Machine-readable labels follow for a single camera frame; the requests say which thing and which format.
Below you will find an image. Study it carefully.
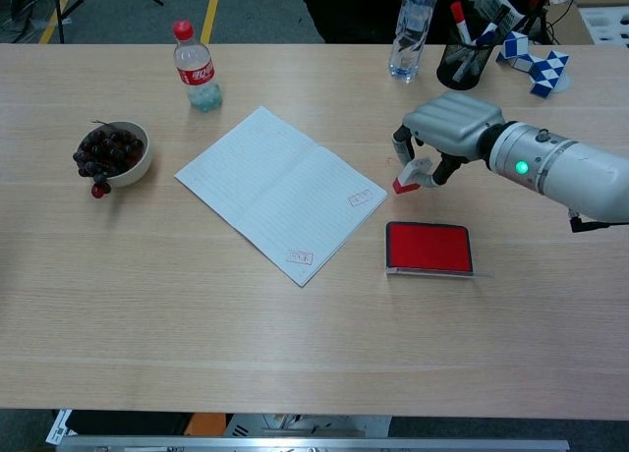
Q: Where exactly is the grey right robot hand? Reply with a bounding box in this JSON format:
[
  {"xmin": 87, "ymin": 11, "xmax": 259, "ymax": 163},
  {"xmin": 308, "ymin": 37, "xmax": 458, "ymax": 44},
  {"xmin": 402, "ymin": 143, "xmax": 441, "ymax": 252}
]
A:
[{"xmin": 391, "ymin": 90, "xmax": 507, "ymax": 191}]

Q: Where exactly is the white red stamp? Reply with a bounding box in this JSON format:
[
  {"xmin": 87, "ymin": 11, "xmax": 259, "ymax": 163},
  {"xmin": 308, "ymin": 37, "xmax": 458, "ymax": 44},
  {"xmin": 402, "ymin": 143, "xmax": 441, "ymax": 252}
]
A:
[{"xmin": 391, "ymin": 157, "xmax": 433, "ymax": 196}]

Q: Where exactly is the open lined notebook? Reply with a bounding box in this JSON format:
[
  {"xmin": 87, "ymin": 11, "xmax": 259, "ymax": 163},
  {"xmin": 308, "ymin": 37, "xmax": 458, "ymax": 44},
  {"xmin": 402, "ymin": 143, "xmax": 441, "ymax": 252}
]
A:
[{"xmin": 174, "ymin": 105, "xmax": 389, "ymax": 289}]

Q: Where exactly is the black mesh pen holder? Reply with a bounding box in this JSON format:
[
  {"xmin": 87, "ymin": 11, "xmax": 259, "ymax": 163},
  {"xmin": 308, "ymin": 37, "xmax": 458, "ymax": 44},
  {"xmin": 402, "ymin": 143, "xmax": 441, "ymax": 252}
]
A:
[{"xmin": 435, "ymin": 15, "xmax": 497, "ymax": 91}]

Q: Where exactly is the blue cap whiteboard marker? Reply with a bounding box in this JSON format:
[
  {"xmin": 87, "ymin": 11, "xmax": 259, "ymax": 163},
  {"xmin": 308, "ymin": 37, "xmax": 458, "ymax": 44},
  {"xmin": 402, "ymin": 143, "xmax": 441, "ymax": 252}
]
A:
[{"xmin": 474, "ymin": 22, "xmax": 500, "ymax": 49}]

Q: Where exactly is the clear white cap water bottle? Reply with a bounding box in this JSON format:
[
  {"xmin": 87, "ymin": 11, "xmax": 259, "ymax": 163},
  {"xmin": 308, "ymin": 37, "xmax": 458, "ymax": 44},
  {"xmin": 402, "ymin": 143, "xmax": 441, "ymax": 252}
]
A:
[{"xmin": 388, "ymin": 0, "xmax": 438, "ymax": 84}]

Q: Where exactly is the blue white snake puzzle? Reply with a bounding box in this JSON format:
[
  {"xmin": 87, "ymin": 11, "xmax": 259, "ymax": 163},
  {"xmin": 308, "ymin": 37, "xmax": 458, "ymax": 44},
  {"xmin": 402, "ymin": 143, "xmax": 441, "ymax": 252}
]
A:
[{"xmin": 495, "ymin": 29, "xmax": 571, "ymax": 98}]

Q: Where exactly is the red cap whiteboard marker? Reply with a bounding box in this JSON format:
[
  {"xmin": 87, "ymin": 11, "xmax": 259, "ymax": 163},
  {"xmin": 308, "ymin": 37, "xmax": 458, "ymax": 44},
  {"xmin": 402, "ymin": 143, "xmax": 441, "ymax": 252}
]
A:
[{"xmin": 450, "ymin": 0, "xmax": 482, "ymax": 83}]

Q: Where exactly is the red ink pad case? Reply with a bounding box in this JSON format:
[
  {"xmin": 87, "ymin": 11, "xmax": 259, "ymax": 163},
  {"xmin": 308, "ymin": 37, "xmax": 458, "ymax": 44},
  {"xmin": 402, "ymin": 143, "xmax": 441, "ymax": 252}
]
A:
[{"xmin": 384, "ymin": 220, "xmax": 495, "ymax": 279}]

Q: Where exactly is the white printed carton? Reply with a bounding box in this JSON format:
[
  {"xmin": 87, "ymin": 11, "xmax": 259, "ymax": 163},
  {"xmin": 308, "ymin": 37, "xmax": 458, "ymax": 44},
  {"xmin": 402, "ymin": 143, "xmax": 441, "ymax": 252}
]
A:
[{"xmin": 479, "ymin": 0, "xmax": 527, "ymax": 31}]

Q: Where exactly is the person in black clothes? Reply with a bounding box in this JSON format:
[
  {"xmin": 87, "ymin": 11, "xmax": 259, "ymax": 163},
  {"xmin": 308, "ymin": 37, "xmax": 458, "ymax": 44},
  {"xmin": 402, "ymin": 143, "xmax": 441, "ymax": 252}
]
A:
[{"xmin": 294, "ymin": 0, "xmax": 486, "ymax": 45}]

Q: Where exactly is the cardboard box with white foam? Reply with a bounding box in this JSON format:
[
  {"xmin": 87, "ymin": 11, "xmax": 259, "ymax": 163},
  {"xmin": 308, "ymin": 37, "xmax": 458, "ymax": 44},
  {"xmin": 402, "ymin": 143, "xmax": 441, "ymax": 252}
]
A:
[{"xmin": 544, "ymin": 0, "xmax": 629, "ymax": 46}]

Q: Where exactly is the red cap soda bottle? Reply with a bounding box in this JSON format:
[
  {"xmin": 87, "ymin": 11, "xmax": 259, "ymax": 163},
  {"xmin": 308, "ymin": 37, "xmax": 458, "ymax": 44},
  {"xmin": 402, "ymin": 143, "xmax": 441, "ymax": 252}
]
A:
[{"xmin": 171, "ymin": 19, "xmax": 223, "ymax": 114}]

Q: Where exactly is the cream ceramic bowl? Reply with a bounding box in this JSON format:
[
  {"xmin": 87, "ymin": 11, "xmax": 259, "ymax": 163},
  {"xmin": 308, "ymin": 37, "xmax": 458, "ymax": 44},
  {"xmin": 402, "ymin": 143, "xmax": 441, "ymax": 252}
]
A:
[{"xmin": 78, "ymin": 121, "xmax": 154, "ymax": 188}]

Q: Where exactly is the dark purple grape bunch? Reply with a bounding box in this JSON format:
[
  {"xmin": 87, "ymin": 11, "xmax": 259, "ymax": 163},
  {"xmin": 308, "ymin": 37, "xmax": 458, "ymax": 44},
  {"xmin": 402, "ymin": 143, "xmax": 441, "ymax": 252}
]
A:
[{"xmin": 72, "ymin": 120, "xmax": 146, "ymax": 199}]

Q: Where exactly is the black tripod stand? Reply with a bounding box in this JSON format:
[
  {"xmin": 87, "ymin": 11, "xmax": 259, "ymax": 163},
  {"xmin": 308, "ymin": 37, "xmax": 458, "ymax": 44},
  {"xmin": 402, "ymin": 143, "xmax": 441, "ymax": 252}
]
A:
[{"xmin": 0, "ymin": 0, "xmax": 166, "ymax": 44}]

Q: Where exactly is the white paper with QR code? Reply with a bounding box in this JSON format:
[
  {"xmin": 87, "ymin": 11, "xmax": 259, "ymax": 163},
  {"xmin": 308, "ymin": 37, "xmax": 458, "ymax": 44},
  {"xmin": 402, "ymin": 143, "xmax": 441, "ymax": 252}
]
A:
[{"xmin": 45, "ymin": 409, "xmax": 75, "ymax": 446}]

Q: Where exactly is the black stand with cables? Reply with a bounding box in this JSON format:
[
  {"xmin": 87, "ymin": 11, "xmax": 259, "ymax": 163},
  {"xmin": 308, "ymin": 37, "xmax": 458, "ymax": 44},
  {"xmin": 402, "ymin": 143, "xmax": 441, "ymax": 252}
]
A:
[{"xmin": 518, "ymin": 0, "xmax": 589, "ymax": 45}]

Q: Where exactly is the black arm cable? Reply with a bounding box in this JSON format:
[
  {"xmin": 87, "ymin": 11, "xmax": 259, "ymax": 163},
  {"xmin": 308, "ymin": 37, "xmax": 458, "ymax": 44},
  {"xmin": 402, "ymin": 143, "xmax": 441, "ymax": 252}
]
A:
[{"xmin": 567, "ymin": 208, "xmax": 629, "ymax": 235}]

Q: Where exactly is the aluminium profile rail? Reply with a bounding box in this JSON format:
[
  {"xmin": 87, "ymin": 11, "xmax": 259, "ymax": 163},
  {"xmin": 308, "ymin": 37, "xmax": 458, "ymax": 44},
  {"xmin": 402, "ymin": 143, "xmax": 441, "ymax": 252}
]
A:
[{"xmin": 56, "ymin": 434, "xmax": 571, "ymax": 452}]

